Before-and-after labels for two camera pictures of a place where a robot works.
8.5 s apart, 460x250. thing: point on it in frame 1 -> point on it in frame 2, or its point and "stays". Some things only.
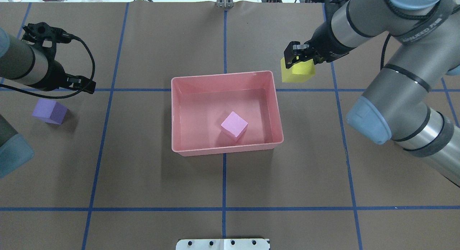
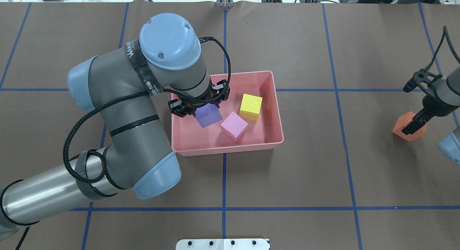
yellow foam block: [299, 72] -> [250, 107]
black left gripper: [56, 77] -> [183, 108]
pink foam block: [234, 126] stays
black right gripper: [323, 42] -> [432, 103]
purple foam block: [50, 111] -> [207, 115]
